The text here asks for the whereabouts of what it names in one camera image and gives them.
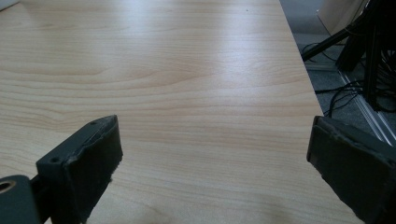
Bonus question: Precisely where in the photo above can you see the metal floor rail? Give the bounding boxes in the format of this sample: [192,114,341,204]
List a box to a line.
[337,69,396,147]

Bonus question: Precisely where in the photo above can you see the beige panel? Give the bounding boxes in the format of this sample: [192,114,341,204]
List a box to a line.
[317,0,370,35]

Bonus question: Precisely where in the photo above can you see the black metal stand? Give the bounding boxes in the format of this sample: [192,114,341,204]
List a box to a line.
[301,0,396,113]

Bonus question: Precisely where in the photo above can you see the black cables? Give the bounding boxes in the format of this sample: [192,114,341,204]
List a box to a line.
[314,78,375,119]

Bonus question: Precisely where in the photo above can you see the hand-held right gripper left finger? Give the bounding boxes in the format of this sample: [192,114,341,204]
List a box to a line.
[35,114,124,224]

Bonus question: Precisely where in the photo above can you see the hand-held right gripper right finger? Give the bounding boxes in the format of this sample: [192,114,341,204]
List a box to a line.
[306,115,396,224]

